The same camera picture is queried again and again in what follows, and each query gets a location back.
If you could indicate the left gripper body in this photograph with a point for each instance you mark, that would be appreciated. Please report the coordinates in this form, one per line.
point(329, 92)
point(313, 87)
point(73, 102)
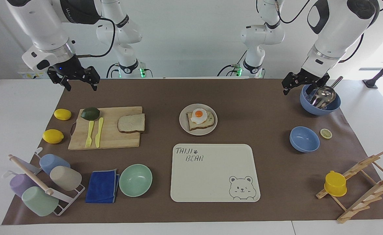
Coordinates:
point(310, 76)

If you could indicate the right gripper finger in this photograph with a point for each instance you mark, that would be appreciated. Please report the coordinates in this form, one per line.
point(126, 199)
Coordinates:
point(92, 77)
point(63, 81)

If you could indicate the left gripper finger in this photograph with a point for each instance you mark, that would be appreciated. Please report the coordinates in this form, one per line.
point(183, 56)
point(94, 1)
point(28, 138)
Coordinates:
point(322, 84)
point(291, 84)

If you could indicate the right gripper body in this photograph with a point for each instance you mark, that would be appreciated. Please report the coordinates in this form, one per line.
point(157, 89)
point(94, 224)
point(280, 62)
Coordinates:
point(68, 67)

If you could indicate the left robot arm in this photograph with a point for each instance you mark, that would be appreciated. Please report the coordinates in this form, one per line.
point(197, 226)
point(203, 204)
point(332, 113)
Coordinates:
point(338, 29)

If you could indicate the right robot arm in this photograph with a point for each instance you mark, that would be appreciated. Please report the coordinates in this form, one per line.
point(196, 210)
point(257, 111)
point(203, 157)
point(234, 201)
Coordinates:
point(44, 23)

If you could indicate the round beige plate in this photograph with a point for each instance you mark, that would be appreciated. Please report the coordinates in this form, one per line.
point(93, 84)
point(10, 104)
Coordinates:
point(183, 122)

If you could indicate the metal ladle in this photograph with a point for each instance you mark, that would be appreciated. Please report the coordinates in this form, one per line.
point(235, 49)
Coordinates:
point(323, 94)

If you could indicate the blue bowl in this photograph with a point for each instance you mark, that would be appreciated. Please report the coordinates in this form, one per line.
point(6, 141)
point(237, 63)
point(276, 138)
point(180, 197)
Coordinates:
point(304, 139)
point(318, 109)

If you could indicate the yellow lemon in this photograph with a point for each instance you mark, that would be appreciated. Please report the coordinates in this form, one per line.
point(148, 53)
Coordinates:
point(53, 136)
point(62, 114)

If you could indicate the green avocado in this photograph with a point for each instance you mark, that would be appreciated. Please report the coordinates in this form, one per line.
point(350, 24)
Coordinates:
point(90, 113)

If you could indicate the yellow-green plastic knife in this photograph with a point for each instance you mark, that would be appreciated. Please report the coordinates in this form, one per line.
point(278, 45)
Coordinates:
point(99, 130)

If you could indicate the yellow-green plastic fork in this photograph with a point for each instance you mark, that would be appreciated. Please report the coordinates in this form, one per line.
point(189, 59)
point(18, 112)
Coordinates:
point(89, 132)

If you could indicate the bread slice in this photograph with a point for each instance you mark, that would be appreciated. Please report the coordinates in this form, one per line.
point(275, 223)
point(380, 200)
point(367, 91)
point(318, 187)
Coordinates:
point(131, 123)

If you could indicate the black stand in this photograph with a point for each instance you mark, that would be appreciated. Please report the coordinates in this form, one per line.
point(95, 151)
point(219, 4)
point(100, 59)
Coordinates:
point(382, 71)

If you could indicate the wooden cutting board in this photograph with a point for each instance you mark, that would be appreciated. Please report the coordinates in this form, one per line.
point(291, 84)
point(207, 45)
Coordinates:
point(119, 140)

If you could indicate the blue cup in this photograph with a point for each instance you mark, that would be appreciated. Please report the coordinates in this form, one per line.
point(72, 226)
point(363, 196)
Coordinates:
point(52, 163)

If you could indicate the toast slice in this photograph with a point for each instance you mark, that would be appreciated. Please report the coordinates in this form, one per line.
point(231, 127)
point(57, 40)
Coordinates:
point(209, 122)

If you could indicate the fried egg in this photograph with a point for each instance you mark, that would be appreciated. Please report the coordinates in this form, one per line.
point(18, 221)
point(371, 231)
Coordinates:
point(199, 115)

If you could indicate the beige cup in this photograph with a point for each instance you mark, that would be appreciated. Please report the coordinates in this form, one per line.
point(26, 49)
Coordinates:
point(66, 178)

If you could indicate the white mug rack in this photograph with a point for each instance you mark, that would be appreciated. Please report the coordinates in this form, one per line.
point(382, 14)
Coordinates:
point(31, 174)

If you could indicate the yellow cup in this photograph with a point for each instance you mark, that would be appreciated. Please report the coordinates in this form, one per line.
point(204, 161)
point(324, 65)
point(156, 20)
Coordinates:
point(335, 184)

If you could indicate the blue folded cloth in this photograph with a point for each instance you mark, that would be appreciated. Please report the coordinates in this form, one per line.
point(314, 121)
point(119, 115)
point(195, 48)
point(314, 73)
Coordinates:
point(101, 187)

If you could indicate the green bowl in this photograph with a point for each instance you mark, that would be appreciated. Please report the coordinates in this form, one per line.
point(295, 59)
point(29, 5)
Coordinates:
point(135, 180)

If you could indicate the purple cup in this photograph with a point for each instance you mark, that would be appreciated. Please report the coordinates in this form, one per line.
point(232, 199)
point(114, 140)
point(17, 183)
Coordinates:
point(20, 184)

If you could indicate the wooden dish rack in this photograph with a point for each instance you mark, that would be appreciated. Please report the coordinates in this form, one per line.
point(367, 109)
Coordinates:
point(371, 192)

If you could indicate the green cup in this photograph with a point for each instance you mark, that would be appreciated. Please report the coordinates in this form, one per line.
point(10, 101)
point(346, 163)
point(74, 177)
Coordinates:
point(39, 201)

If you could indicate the cream tray with bear print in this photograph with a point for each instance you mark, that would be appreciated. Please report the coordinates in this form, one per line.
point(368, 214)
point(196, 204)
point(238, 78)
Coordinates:
point(207, 176)

